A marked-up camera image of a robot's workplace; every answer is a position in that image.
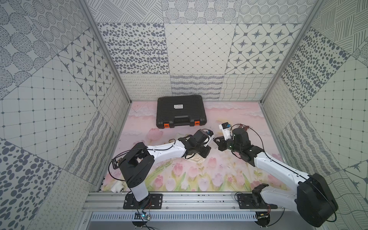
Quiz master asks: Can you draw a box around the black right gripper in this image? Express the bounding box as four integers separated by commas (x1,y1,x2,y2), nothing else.
214,134,242,152

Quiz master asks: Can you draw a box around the cream cloth drawstring bag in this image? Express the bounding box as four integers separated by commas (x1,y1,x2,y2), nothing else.
189,154,210,164

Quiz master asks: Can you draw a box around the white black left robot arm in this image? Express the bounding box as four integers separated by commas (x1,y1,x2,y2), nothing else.
109,129,214,202

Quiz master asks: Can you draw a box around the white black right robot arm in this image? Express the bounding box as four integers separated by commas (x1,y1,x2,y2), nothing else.
214,123,338,227

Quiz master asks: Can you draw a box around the black plastic tool case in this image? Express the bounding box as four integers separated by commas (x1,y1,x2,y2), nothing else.
156,95,207,129

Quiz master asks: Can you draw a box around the white plastic fitting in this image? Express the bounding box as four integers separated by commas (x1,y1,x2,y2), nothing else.
111,181,125,193

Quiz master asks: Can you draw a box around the small circuit board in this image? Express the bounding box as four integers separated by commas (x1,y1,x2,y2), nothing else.
135,212,151,221

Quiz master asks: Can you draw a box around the maroon brass hose nozzle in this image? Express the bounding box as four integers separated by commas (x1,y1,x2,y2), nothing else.
239,124,250,131

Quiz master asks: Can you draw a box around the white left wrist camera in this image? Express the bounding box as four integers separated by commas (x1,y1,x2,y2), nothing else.
203,129,214,145

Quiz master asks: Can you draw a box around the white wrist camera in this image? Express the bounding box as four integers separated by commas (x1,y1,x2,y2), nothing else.
203,129,214,145
219,122,232,140

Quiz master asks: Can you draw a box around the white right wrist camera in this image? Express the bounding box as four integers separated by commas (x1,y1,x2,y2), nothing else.
219,122,232,140

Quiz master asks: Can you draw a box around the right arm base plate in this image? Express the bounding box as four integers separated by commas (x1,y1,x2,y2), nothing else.
234,192,278,210

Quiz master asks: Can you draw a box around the aluminium mounting rail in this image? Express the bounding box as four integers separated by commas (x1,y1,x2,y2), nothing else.
75,192,325,230

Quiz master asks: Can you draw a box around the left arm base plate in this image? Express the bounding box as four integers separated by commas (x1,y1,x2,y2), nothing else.
123,193,163,210

